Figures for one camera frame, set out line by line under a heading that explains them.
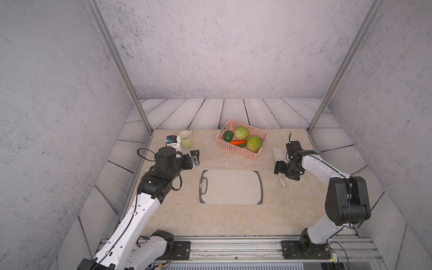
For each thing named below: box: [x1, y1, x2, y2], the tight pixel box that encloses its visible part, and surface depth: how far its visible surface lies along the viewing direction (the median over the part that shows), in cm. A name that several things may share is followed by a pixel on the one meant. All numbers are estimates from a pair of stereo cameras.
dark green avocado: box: [223, 130, 234, 143], surface depth 117 cm
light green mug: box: [180, 129, 193, 150], surface depth 109 cm
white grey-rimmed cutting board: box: [199, 169, 264, 205], surface depth 95 cm
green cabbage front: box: [246, 135, 263, 153], surface depth 107 cm
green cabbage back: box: [234, 126, 250, 141], surface depth 113 cm
